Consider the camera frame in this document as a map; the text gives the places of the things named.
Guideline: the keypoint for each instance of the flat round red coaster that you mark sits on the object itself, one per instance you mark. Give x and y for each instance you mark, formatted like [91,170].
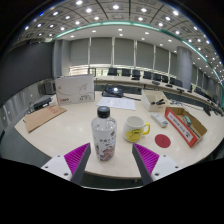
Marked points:
[162,141]

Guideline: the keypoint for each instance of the black desk microphone unit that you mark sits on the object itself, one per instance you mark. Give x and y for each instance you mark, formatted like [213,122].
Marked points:
[207,111]

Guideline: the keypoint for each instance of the white and yellow mug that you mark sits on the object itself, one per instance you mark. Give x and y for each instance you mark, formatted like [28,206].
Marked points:
[134,131]

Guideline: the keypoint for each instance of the teal block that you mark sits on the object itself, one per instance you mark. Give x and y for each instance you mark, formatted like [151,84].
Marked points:
[187,120]

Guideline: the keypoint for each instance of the white paper sheet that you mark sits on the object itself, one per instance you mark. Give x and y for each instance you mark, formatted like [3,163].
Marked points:
[116,103]

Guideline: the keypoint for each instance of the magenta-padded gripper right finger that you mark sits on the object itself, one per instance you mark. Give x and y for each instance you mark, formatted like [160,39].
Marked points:
[146,160]

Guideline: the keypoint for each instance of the white printed carton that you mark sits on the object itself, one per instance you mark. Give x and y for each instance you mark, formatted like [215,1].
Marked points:
[75,88]

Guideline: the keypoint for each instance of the flat brown cardboard sheet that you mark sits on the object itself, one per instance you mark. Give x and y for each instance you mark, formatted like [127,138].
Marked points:
[43,117]

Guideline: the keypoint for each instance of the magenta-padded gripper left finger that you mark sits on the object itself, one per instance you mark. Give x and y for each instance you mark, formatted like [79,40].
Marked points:
[78,160]

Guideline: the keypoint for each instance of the round ceiling lights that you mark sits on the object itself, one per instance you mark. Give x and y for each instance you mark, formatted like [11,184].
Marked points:
[115,6]

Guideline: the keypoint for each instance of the small beige cardboard box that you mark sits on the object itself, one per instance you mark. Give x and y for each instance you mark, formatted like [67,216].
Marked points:
[151,95]

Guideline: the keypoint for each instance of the open cardboard box, red side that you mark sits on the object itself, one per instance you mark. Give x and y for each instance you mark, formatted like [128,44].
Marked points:
[180,126]

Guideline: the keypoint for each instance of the clear water bottle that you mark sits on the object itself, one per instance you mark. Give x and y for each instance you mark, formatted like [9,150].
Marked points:
[104,140]

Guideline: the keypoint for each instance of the row of black office chairs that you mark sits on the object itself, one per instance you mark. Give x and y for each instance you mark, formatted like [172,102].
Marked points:
[136,72]

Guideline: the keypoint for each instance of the row of black desk microphones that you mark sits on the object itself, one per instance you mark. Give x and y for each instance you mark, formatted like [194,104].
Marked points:
[155,82]

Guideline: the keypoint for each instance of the black stapler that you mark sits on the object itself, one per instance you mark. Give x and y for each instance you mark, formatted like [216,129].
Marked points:
[158,102]

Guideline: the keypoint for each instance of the black bag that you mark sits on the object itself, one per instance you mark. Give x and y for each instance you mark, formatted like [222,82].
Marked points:
[111,91]

